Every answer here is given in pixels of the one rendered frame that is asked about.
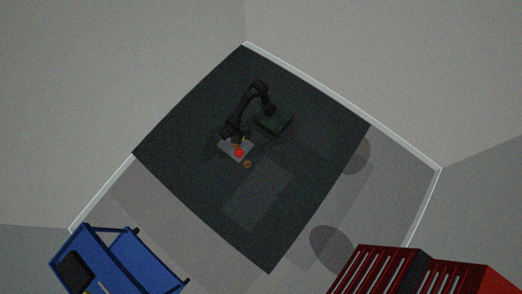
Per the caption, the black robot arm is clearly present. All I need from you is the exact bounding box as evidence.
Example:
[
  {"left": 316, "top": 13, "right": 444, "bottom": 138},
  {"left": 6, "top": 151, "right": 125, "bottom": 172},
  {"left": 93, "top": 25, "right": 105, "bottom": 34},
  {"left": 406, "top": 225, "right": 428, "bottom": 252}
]
[{"left": 219, "top": 79, "right": 277, "bottom": 144}]

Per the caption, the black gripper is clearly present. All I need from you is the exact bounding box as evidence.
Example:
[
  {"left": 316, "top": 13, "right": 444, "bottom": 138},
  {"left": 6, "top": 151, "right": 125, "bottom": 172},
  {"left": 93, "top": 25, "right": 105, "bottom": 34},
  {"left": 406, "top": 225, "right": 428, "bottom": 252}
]
[{"left": 233, "top": 128, "right": 251, "bottom": 140}]

